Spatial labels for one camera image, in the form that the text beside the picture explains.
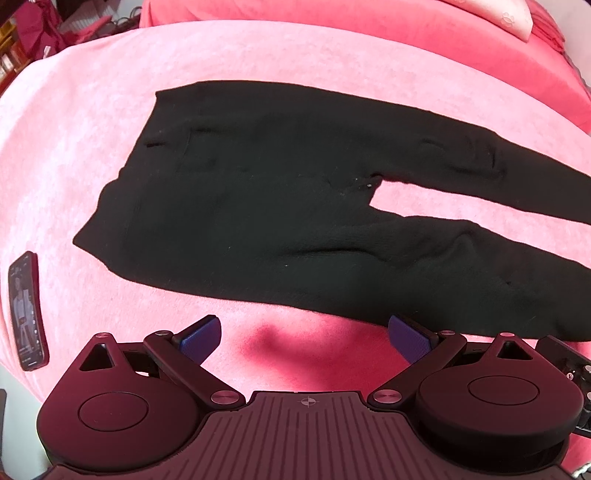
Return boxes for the black pants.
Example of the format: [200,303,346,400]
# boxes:
[73,81,590,341]

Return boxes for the black smartphone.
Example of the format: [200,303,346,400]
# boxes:
[8,251,49,371]

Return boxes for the red-pink covered bed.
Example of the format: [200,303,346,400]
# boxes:
[138,0,591,137]

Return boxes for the folded red-pink blanket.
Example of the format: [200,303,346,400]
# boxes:
[526,0,566,54]

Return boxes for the white embossed pillow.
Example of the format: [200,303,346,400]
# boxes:
[449,0,533,42]

